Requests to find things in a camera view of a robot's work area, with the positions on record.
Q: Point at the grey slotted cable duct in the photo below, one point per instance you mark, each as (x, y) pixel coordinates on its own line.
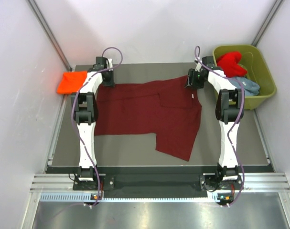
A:
(91, 198)

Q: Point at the blue t shirt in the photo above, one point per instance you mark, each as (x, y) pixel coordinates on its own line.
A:
(251, 88)

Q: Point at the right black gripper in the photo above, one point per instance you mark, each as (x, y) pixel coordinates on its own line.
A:
(191, 75)

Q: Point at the green plastic bin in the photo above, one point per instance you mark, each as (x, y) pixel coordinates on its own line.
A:
(257, 71)

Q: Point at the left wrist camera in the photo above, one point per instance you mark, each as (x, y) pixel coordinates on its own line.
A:
(109, 64)

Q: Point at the bright red t shirt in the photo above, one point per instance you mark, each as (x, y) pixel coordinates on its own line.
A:
(229, 62)

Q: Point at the dark red t shirt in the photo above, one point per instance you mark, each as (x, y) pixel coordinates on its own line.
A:
(166, 108)

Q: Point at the aluminium frame rail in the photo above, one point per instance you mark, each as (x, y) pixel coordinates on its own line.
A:
(254, 182)

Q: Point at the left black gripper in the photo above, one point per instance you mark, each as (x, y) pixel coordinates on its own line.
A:
(111, 83)

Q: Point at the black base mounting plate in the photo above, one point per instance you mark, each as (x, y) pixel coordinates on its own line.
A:
(207, 183)

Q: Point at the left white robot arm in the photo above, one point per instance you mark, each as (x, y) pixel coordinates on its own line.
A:
(85, 116)

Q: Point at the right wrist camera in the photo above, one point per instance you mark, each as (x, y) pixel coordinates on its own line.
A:
(198, 65)

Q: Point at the orange folded t shirt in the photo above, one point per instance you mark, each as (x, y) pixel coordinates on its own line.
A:
(71, 82)

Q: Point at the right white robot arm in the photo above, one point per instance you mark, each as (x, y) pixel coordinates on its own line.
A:
(228, 111)

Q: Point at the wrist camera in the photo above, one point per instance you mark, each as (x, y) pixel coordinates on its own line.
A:
(198, 65)
(109, 64)

